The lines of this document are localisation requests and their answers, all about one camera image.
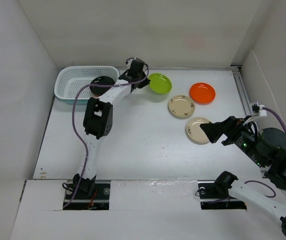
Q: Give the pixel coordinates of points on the green plate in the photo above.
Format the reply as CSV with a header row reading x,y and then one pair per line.
x,y
160,83

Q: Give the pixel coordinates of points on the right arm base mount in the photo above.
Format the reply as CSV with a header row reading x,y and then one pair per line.
x,y
210,199

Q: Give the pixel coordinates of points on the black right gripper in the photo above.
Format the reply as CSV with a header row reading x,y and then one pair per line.
x,y
213,130

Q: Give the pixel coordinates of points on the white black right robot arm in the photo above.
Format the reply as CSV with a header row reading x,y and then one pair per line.
x,y
266,149

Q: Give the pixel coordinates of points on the beige plate with symbols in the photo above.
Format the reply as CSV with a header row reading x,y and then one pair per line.
x,y
181,106

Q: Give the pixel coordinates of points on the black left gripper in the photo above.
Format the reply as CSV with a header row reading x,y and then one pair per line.
x,y
143,83

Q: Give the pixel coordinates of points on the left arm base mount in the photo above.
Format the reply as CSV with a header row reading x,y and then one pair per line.
x,y
98,201

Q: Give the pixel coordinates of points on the white perforated plastic basket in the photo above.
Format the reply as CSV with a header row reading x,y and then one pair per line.
x,y
73,82

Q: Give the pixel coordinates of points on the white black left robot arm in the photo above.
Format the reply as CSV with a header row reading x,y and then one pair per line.
x,y
98,118

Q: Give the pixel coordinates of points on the aluminium rail right edge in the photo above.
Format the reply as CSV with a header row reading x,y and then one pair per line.
x,y
236,73

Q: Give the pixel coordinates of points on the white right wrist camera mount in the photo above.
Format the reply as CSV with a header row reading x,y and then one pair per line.
x,y
257,112

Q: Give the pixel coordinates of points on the beige plate with black patch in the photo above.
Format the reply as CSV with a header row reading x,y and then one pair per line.
x,y
194,132

